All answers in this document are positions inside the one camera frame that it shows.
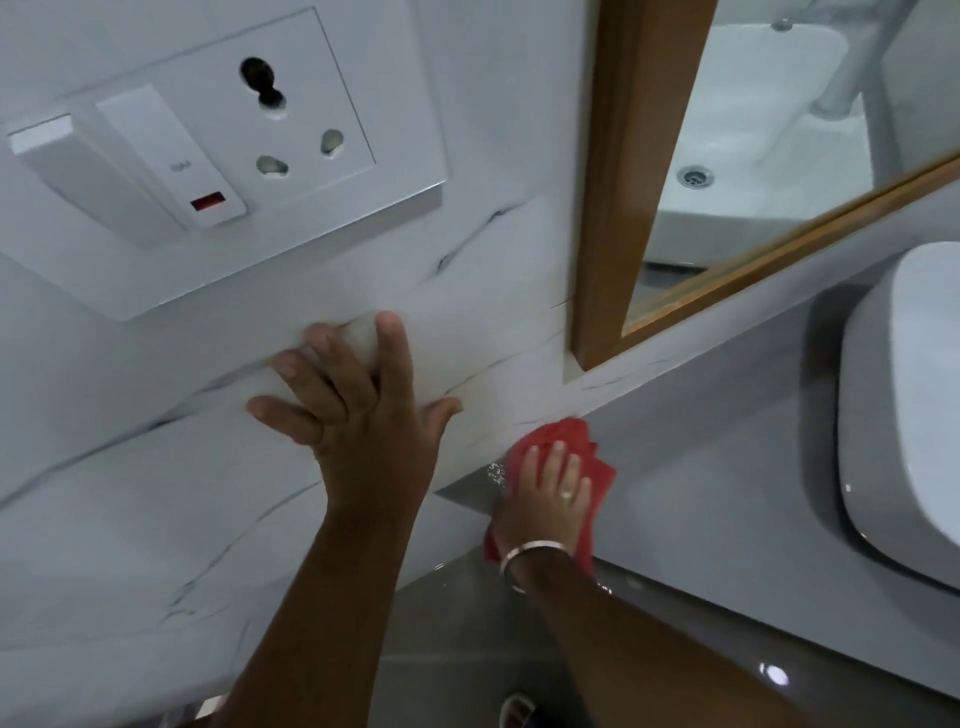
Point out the person's left hand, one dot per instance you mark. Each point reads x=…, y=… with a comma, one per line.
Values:
x=375, y=457

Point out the person's right hand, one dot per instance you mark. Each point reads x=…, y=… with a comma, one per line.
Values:
x=541, y=517

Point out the person's left little finger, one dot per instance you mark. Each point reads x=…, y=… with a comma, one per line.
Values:
x=281, y=420

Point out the person's left middle finger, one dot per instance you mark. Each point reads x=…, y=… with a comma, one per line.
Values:
x=339, y=364

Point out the person's right middle finger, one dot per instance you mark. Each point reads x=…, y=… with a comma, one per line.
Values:
x=553, y=466

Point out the person's left thumb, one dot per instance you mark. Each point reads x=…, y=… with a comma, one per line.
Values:
x=442, y=415

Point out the person's right little finger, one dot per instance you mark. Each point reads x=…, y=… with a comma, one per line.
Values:
x=583, y=495

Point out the red cleaning cloth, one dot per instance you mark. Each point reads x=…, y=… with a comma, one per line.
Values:
x=559, y=433

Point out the person's right forearm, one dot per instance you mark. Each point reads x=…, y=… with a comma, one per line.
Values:
x=637, y=652

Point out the person's left forearm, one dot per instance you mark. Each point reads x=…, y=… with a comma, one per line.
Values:
x=322, y=630

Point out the silver bangle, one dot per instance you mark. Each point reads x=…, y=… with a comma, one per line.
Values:
x=534, y=547

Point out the white ceramic sink basin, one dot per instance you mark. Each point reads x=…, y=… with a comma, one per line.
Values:
x=907, y=405

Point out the wooden framed mirror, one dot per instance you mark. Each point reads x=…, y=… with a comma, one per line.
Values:
x=750, y=150

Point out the white switch and socket plate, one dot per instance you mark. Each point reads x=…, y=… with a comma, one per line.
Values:
x=225, y=150

